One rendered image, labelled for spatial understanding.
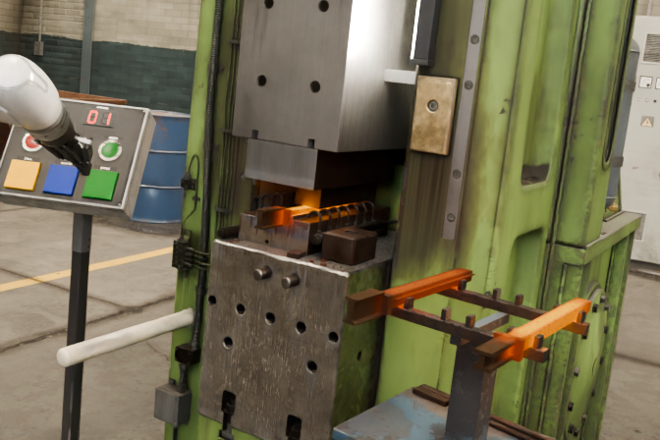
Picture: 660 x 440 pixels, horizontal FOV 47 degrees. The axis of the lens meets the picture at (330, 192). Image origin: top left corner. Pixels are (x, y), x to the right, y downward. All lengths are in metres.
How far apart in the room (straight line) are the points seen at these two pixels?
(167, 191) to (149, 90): 3.62
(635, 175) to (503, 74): 5.15
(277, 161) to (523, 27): 0.63
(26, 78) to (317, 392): 0.90
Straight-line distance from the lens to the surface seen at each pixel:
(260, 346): 1.84
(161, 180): 6.36
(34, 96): 1.52
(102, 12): 10.45
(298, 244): 1.80
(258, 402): 1.88
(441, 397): 1.66
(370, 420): 1.53
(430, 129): 1.75
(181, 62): 9.56
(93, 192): 1.96
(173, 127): 6.33
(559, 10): 2.09
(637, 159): 6.82
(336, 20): 1.74
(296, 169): 1.78
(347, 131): 1.75
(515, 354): 1.22
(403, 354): 1.88
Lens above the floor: 1.33
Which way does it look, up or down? 9 degrees down
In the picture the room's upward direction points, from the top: 6 degrees clockwise
